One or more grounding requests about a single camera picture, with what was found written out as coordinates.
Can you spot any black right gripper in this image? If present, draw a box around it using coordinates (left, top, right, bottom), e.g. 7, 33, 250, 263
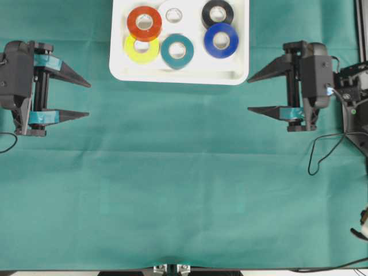
247, 41, 319, 132

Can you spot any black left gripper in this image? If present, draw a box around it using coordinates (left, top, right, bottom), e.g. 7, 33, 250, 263
11, 41, 91, 136

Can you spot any blue tape roll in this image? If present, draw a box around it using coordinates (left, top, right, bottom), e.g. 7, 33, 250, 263
204, 23, 239, 59

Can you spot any black tape roll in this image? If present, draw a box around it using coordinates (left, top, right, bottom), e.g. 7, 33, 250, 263
201, 0, 234, 29

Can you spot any yellow tape roll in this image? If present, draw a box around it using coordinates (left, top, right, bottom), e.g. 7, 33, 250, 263
124, 36, 160, 64

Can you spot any teal tape roll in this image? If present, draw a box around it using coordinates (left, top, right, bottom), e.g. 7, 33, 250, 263
160, 34, 194, 70

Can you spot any red tape roll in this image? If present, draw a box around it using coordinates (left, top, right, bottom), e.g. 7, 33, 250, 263
126, 6, 162, 42

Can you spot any white tape roll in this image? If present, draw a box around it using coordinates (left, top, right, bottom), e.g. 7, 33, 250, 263
158, 1, 202, 35

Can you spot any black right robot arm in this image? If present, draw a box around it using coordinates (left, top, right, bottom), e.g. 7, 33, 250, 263
249, 41, 367, 155

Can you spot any green table cloth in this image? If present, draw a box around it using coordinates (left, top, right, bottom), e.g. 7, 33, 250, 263
1, 1, 367, 270

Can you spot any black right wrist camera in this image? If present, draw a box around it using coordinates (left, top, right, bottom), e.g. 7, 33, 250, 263
300, 43, 334, 109

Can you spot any black cable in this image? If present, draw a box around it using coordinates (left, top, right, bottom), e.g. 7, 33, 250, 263
307, 89, 368, 176

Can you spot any black aluminium frame rail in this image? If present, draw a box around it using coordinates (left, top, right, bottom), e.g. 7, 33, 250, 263
355, 0, 368, 62

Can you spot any silver table clamp bracket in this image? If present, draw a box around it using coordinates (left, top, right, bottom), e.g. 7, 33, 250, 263
153, 264, 191, 276

